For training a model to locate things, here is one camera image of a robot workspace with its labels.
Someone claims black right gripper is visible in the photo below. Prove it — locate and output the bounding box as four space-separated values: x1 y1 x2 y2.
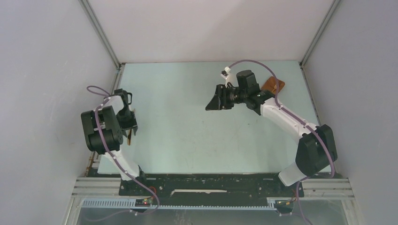
206 84 248 110

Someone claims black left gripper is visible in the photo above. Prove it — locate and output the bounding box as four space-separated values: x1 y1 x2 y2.
116 107 138 137

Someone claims orange cloth napkin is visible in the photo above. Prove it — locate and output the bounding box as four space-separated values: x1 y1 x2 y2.
261 77 285 94

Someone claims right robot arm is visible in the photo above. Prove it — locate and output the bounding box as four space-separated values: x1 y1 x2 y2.
205 67 337 196

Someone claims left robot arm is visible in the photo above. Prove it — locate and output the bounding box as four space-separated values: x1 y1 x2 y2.
81 89 148 195

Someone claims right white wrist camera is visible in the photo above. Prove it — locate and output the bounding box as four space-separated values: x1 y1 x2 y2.
221 67 234 86

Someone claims white cable duct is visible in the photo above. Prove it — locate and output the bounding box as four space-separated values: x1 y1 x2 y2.
81 198 294 211

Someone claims left aluminium frame post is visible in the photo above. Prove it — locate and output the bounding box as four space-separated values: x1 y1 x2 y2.
78 0 122 70

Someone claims aluminium frame post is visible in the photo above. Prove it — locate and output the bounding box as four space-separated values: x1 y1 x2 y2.
300 0 342 69
78 0 122 70

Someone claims right aluminium frame post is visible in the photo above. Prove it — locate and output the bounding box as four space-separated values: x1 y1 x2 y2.
300 0 342 69

